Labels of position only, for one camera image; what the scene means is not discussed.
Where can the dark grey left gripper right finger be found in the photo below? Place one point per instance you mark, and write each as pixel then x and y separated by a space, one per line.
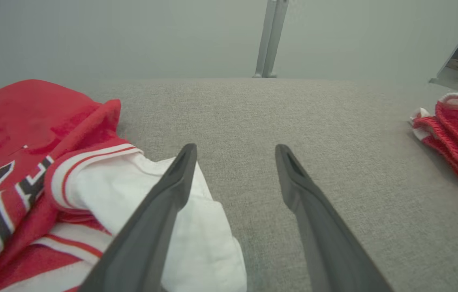
pixel 322 235

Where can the grey partition post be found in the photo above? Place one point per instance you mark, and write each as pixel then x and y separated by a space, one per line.
pixel 264 36
pixel 277 36

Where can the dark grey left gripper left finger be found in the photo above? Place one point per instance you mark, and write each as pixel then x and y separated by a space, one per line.
pixel 148 235

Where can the red jersey with black lettering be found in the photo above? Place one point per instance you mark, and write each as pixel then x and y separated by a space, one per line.
pixel 18 121

